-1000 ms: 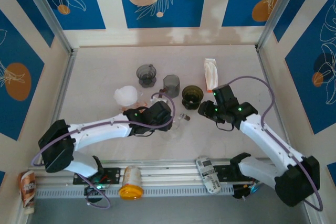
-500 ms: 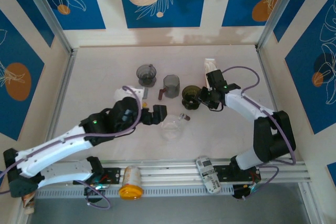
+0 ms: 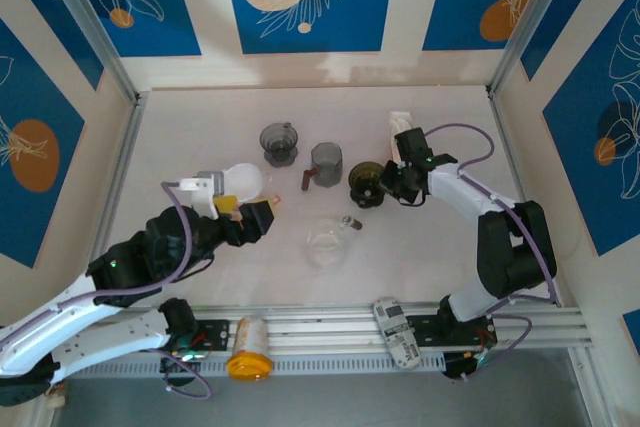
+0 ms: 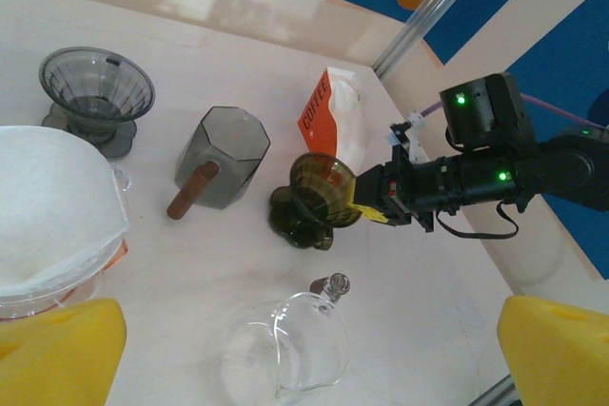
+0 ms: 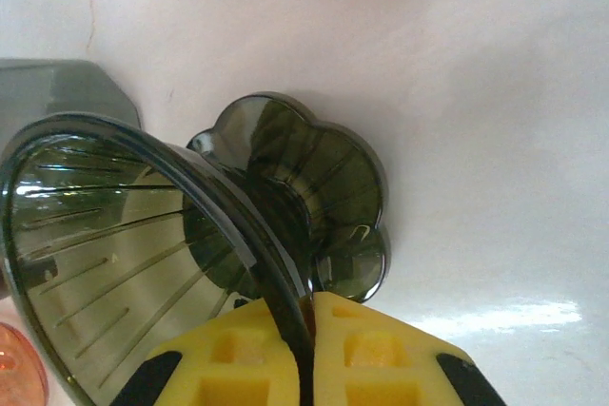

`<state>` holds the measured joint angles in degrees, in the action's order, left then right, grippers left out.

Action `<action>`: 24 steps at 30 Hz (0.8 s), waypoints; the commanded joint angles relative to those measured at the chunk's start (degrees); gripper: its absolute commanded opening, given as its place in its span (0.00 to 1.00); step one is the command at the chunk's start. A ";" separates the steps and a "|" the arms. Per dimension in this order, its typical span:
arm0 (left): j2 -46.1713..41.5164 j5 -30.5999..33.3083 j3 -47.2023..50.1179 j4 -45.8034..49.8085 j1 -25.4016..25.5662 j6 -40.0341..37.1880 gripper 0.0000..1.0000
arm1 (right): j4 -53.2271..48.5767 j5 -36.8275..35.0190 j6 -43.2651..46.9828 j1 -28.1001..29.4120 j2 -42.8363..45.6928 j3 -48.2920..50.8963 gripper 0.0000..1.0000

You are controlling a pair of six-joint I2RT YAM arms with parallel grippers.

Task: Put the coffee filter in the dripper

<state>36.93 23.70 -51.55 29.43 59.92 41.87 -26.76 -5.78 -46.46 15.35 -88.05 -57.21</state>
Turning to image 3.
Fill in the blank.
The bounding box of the white plastic cup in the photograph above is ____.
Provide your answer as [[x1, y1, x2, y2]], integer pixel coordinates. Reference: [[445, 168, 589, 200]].
[[218, 162, 275, 204]]

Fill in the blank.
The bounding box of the olive brown dripper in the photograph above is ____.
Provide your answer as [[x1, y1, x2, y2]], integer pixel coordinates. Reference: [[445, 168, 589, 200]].
[[348, 160, 387, 211]]

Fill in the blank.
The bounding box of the orange coffee filter box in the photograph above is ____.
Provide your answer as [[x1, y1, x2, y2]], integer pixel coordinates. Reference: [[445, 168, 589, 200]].
[[387, 109, 417, 164]]

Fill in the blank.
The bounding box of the grey mug with brown handle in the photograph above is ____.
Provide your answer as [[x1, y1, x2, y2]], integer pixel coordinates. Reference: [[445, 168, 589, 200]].
[[301, 141, 345, 193]]

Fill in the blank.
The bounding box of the smoke grey plastic dripper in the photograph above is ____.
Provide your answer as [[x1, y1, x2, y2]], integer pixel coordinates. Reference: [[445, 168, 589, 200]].
[[258, 120, 303, 168]]

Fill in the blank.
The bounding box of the clear glass carafe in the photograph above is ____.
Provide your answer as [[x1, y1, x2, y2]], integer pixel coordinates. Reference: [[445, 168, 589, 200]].
[[304, 214, 364, 271]]

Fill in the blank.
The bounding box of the jar with orange lid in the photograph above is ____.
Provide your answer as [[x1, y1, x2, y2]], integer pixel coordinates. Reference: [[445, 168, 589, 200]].
[[225, 315, 275, 382]]

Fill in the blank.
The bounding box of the aluminium table side rail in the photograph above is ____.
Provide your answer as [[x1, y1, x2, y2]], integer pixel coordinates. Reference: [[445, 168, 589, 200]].
[[485, 86, 569, 308], [88, 90, 151, 273]]

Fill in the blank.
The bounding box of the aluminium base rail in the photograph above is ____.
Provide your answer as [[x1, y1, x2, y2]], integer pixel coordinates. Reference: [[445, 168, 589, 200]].
[[52, 302, 586, 351]]

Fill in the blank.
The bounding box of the grey slotted cable duct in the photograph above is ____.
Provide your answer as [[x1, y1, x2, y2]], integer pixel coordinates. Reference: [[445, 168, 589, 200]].
[[64, 352, 446, 379]]

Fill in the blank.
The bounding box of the aluminium frame post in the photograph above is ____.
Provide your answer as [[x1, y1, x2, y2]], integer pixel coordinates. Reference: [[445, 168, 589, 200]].
[[485, 0, 586, 98], [35, 0, 141, 104]]

